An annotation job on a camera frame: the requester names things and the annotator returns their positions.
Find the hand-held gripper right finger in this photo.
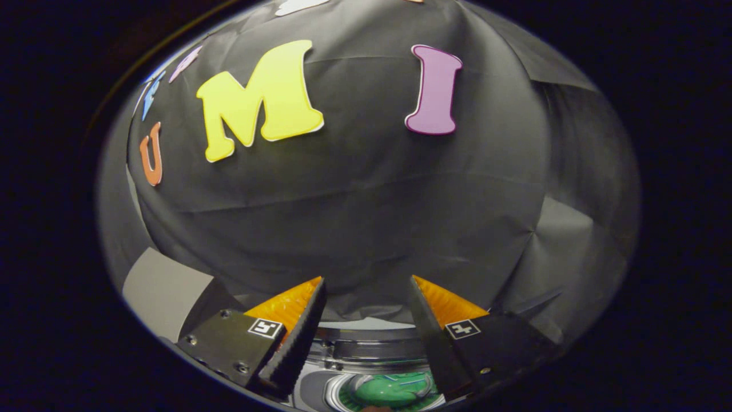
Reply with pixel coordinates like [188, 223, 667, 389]
[408, 275, 559, 402]

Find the black backdrop cloth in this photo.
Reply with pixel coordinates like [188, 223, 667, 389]
[97, 0, 641, 344]

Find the dark washing machine lid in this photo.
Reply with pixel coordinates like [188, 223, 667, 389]
[317, 318, 431, 362]

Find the green polo shirt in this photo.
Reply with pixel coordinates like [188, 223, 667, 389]
[339, 372, 441, 410]

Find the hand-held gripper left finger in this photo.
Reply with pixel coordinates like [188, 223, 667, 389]
[176, 276, 328, 402]

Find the grey washing machine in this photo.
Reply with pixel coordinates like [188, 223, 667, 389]
[289, 318, 458, 412]

